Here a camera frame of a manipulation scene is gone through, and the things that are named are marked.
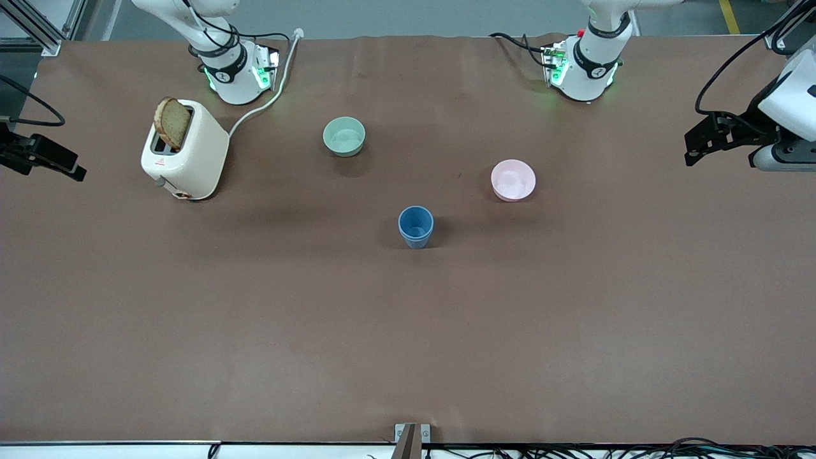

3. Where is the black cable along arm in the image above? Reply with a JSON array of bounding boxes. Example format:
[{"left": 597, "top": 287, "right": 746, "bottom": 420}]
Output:
[{"left": 182, "top": 0, "right": 292, "bottom": 59}]

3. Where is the black looped cable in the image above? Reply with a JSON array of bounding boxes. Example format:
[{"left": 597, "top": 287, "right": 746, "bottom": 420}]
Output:
[{"left": 0, "top": 75, "right": 66, "bottom": 128}]

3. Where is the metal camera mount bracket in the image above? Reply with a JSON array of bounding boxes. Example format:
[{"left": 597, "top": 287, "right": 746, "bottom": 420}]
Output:
[{"left": 393, "top": 422, "right": 432, "bottom": 459}]

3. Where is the aluminium frame profile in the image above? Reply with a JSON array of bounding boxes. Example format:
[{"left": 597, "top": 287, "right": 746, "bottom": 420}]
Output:
[{"left": 0, "top": 0, "right": 88, "bottom": 57}]

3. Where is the white toaster power cable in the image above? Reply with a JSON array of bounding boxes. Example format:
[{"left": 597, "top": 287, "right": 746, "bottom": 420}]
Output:
[{"left": 228, "top": 28, "right": 304, "bottom": 138}]

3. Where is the black long arm cable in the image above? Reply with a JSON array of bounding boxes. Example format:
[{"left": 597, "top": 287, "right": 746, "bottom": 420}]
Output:
[{"left": 694, "top": 0, "right": 816, "bottom": 117}]

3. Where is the black base cable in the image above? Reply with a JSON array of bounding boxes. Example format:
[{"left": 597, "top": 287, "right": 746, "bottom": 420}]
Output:
[{"left": 489, "top": 32, "right": 550, "bottom": 66}]

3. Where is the mint green bowl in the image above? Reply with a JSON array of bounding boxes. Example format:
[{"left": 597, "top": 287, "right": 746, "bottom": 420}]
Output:
[{"left": 323, "top": 117, "right": 367, "bottom": 158}]

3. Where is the brown table cover sheet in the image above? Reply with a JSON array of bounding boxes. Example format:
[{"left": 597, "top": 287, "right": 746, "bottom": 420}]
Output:
[{"left": 0, "top": 35, "right": 816, "bottom": 446}]

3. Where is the brown toasted bread slice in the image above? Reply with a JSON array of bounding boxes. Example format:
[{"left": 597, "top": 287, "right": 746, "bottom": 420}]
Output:
[{"left": 154, "top": 97, "right": 193, "bottom": 151}]

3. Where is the white two-slot toaster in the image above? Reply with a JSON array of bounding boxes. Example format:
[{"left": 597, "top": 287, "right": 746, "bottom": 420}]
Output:
[{"left": 140, "top": 99, "right": 230, "bottom": 201}]

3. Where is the pale pink bowl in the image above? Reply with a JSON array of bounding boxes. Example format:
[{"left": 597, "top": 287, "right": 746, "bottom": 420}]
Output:
[{"left": 490, "top": 159, "right": 537, "bottom": 203}]

